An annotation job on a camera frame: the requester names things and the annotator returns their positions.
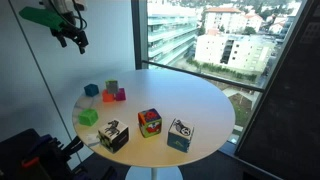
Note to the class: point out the colourful red orange soft cube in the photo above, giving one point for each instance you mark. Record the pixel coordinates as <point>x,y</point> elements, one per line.
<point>150,122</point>

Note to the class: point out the gray block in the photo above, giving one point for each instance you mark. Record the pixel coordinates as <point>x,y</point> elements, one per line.
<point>112,88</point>

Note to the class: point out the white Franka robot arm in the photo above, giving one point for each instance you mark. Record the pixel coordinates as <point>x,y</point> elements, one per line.
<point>63,4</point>

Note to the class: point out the black equipment rack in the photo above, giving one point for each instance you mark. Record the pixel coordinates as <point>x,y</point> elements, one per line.
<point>43,161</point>

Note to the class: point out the white table pedestal base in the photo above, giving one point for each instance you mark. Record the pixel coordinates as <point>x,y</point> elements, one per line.
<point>140,173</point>

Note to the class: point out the green block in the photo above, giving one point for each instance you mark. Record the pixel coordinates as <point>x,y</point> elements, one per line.
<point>88,117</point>

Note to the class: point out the lime yellow-green block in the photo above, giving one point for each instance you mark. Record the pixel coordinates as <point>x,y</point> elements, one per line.
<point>112,80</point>

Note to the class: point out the magenta block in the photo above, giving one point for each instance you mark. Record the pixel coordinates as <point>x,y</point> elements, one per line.
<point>120,95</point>

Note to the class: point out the zebra picture soft cube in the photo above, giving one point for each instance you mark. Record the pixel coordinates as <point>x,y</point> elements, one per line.
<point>113,136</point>

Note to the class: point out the sloth picture blue soft cube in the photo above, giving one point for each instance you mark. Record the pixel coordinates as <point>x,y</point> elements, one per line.
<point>180,136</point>

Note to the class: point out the small white paper tag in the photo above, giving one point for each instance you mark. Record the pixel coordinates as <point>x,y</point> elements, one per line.
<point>92,140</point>

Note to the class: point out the dark window frame mullion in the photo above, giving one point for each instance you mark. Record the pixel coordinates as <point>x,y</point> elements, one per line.
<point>136,33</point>

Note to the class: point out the orange block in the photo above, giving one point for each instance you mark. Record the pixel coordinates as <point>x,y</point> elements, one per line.
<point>108,97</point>

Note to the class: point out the orange roofed building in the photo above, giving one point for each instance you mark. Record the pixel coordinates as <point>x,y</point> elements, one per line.
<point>220,20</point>

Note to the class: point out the black roller blind panel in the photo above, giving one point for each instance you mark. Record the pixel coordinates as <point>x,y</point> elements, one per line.
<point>290,116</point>

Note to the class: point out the glass office building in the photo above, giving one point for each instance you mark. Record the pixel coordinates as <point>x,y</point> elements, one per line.
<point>170,30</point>

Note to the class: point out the dark window railing bar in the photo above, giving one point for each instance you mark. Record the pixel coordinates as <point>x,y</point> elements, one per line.
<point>200,75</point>

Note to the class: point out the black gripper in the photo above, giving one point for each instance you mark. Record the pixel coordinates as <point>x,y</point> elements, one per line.
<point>71,32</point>

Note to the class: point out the blue block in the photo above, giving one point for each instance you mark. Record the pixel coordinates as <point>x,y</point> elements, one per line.
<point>91,90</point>

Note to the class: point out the white apartment building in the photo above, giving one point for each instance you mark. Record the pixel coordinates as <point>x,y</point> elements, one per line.
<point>240,50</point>

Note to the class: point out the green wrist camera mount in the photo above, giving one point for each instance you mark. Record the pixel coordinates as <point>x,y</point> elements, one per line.
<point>40,16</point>

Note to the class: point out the green hedge row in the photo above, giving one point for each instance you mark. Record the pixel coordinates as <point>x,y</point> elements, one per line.
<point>220,69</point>

